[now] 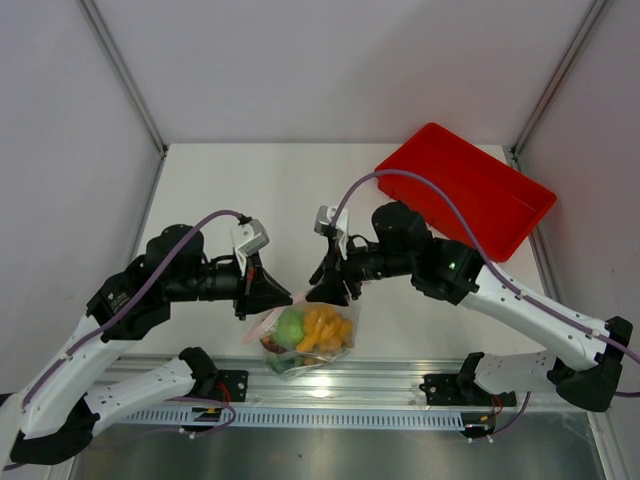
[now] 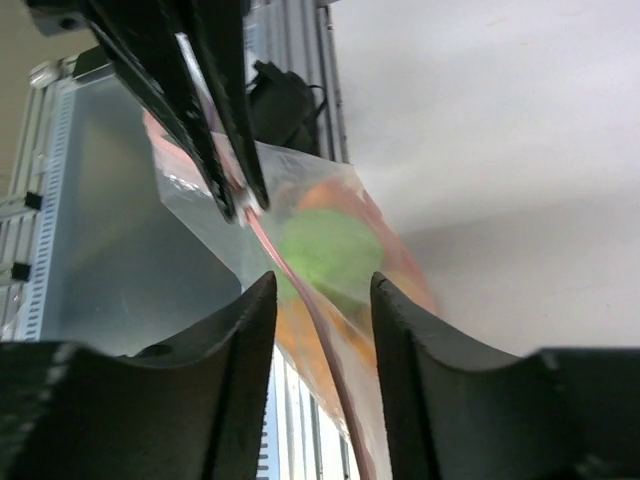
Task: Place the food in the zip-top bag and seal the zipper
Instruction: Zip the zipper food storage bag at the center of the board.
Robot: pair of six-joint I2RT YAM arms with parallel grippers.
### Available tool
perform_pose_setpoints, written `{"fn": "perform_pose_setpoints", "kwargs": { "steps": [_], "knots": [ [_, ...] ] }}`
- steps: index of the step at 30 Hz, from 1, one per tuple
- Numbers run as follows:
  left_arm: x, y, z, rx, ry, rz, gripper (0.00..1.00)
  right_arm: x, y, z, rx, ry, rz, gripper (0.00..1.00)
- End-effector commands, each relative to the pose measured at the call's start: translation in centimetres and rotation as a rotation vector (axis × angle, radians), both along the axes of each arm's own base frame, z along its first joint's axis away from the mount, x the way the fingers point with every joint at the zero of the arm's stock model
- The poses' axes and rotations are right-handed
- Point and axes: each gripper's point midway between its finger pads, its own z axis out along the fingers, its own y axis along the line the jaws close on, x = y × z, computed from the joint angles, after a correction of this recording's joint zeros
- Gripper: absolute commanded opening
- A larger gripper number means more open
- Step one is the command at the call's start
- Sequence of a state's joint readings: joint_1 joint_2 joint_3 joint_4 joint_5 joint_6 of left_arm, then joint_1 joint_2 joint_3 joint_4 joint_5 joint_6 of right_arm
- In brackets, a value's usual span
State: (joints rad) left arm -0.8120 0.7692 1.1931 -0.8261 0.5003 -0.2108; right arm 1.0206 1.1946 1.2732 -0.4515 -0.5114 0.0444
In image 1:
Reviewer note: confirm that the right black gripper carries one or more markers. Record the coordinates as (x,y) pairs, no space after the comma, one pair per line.
(331,288)

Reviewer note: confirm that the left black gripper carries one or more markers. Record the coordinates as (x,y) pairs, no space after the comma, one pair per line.
(258,289)

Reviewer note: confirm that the yellow ginger toy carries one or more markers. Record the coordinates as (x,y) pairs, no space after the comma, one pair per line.
(325,331)

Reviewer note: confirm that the green vegetable toy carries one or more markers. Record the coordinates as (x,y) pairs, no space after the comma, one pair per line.
(289,328)

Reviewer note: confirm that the red brown meat slice toy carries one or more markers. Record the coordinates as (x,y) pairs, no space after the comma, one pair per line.
(272,347)

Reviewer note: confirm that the clear pink zip top bag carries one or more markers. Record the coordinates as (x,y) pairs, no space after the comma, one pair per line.
(283,365)

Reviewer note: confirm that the brown longan bunch toy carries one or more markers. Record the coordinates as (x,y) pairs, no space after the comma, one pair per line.
(323,353)

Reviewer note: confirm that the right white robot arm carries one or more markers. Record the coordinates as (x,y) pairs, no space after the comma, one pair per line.
(581,357)

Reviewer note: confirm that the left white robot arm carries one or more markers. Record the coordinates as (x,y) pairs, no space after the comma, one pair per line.
(57,416)

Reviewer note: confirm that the red plastic tray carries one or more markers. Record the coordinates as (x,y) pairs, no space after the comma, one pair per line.
(501,205)

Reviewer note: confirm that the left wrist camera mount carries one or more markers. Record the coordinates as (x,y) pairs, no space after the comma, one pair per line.
(248,238)

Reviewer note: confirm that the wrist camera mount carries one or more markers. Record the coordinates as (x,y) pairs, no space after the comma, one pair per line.
(334,225)
(248,238)

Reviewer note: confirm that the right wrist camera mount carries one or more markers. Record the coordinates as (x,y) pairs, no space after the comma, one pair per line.
(334,225)

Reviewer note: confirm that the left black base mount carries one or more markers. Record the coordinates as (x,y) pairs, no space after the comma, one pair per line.
(212,383)

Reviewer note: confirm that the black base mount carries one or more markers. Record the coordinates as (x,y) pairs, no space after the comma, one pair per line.
(460,389)
(212,383)

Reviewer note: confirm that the white slotted cable duct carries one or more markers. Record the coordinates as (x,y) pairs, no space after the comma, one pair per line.
(304,418)

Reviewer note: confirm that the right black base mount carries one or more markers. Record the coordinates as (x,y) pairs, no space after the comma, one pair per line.
(460,389)

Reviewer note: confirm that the aluminium frame rail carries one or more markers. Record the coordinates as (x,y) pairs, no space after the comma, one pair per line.
(345,384)

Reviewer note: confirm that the left corner aluminium post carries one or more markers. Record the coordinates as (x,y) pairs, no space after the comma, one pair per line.
(114,57)

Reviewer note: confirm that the corner aluminium post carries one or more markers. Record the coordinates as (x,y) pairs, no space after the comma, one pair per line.
(578,43)
(114,57)

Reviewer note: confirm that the right corner aluminium post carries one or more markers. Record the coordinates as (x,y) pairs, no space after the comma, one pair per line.
(578,43)

